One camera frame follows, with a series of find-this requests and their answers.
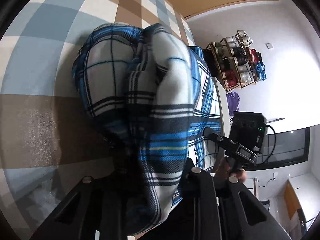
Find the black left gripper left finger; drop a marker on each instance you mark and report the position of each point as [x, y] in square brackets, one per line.
[112, 207]

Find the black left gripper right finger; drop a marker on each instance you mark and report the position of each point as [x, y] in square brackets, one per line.
[219, 209]

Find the blue white plaid shirt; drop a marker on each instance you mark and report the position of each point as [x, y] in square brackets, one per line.
[152, 92]

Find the right hand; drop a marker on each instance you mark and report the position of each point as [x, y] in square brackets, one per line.
[224, 171]

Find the purple cloth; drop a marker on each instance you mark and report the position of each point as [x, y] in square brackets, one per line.
[233, 102]

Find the wooden shoe rack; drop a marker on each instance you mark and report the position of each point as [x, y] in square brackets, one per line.
[234, 62]

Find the brown blue checkered bed cover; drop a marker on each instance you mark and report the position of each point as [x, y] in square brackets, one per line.
[47, 143]

